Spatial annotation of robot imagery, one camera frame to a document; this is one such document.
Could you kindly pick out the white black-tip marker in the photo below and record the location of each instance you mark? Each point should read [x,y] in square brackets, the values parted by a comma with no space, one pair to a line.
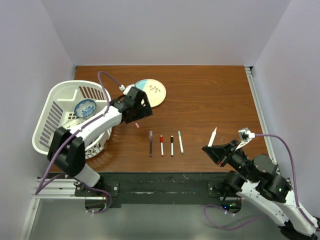
[180,142]

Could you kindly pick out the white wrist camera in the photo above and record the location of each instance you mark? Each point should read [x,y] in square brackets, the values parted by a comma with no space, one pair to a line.
[245,136]
[127,89]

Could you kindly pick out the cream and teal plate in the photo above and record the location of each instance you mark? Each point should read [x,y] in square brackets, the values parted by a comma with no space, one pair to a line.
[155,90]

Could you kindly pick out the red marker pen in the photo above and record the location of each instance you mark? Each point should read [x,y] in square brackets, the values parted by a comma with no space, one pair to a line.
[161,145]

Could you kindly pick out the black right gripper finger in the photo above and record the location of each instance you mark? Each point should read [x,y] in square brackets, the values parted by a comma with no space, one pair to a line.
[218,158]
[219,150]

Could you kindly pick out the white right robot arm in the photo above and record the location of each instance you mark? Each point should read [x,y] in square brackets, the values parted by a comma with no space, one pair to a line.
[257,181]

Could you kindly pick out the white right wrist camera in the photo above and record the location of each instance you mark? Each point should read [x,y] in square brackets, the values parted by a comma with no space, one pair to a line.
[245,136]

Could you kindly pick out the purple pen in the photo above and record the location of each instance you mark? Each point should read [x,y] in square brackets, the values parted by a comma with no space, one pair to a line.
[150,143]

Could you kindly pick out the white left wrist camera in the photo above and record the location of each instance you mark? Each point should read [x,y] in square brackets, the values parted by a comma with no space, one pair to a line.
[127,89]

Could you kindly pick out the aluminium frame rail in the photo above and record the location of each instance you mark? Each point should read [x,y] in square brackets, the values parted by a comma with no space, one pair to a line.
[267,136]

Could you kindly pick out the watermelon patterned plate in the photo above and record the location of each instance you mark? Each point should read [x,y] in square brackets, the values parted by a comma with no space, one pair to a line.
[73,123]

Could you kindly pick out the blue patterned bowl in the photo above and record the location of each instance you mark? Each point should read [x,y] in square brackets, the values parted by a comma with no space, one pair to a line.
[85,108]

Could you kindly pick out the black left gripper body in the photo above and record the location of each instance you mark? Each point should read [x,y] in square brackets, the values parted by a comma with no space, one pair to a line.
[141,112]

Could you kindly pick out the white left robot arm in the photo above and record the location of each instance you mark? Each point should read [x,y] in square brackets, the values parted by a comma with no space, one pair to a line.
[68,146]

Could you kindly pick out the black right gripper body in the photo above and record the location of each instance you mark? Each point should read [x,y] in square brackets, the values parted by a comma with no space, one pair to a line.
[231,153]

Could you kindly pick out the pink marker pen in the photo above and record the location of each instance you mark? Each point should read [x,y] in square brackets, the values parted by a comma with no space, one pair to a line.
[212,137]

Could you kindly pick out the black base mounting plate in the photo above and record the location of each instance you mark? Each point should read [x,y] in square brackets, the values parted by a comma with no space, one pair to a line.
[191,188]

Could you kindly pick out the grey silver pen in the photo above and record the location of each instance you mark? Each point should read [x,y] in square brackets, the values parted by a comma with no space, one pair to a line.
[171,145]

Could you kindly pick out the white plastic dish basket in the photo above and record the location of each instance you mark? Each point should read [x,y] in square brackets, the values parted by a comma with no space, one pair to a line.
[59,109]

